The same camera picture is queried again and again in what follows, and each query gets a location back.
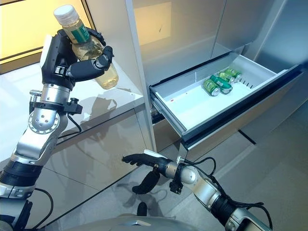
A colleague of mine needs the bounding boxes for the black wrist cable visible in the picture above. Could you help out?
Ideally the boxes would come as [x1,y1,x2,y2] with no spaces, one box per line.
[31,113,82,222]
[182,156,274,231]

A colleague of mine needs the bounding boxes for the steel fridge drawer white tray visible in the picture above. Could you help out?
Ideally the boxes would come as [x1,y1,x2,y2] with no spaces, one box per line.
[148,51,306,159]

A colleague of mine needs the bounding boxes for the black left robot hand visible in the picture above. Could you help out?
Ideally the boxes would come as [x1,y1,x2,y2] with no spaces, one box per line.
[39,26,115,90]

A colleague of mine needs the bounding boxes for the wide steel fridge door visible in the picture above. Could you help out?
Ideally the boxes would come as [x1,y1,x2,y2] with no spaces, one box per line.
[133,0,226,87]

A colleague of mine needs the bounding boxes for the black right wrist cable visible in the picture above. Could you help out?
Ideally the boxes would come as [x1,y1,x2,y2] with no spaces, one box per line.
[182,156,274,231]

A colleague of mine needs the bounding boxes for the yellow tea bottle white cap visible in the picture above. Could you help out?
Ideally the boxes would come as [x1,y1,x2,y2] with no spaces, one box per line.
[53,4,120,90]

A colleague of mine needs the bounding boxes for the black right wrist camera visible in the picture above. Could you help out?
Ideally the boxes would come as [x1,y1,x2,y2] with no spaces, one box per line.
[169,181,183,194]

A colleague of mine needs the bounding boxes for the tall grey side panel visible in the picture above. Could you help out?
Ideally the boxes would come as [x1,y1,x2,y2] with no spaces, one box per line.
[245,0,308,145]

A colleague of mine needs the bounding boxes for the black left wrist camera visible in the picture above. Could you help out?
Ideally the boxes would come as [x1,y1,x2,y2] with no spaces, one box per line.
[64,97,83,115]

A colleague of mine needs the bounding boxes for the yellow lit window panel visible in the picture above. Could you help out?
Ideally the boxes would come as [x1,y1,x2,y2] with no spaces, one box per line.
[0,0,94,74]

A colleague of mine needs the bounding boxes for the tall white side panel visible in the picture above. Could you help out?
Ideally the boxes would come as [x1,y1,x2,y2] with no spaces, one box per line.
[85,0,158,152]

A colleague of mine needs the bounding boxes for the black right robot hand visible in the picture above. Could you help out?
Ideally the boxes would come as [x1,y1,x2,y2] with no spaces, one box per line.
[122,149,169,195]

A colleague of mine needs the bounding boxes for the green drink can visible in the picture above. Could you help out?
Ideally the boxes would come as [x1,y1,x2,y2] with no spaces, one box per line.
[203,78,221,96]
[225,68,243,82]
[209,74,233,95]
[218,71,236,84]

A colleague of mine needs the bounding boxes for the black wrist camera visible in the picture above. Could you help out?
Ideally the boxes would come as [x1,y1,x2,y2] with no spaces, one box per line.
[169,181,183,194]
[64,97,83,115]

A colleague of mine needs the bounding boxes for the grey robot torso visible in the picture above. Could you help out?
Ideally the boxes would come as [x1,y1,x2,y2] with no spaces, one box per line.
[117,213,227,231]

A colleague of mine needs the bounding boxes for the white countertop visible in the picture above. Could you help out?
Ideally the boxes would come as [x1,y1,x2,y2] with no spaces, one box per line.
[0,55,145,150]

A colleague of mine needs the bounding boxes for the narrow beige cabinet door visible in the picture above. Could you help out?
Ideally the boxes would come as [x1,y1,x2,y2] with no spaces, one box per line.
[134,108,155,169]

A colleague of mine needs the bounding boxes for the black left robot foot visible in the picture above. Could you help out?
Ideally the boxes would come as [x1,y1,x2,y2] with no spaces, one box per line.
[137,202,148,217]

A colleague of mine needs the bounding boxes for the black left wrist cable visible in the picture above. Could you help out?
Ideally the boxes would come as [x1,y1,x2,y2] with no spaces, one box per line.
[31,113,82,222]

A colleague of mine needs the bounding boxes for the narrow steel fridge door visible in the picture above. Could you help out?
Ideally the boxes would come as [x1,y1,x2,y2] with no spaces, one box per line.
[210,0,282,61]

